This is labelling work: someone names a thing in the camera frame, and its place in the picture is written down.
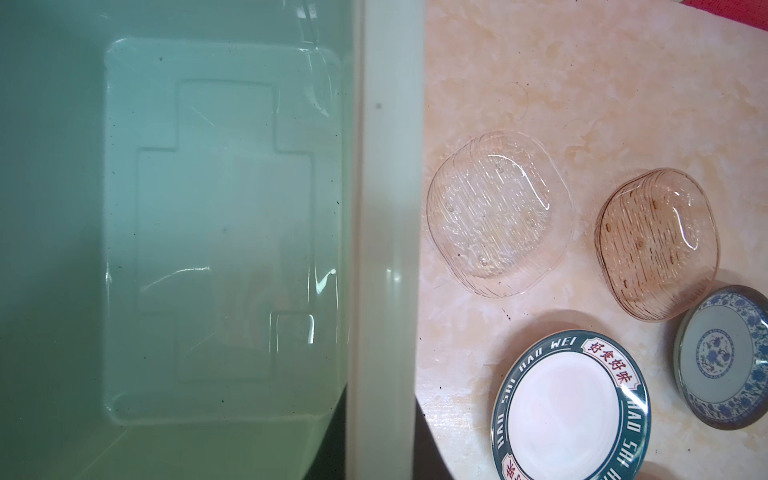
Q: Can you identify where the mint green plastic bin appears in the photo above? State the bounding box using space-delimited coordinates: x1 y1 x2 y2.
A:
1 1 425 479

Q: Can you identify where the green rim plate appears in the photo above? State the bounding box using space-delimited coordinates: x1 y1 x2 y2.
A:
490 329 651 479

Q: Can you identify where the clear glass plate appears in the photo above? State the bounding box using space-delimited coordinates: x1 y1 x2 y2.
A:
426 130 574 299

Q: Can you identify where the brown tinted glass plate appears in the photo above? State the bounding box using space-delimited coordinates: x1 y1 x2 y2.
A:
594 168 720 323

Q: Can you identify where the blue floral ceramic plate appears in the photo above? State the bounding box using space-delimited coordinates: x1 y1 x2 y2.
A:
673 285 767 430

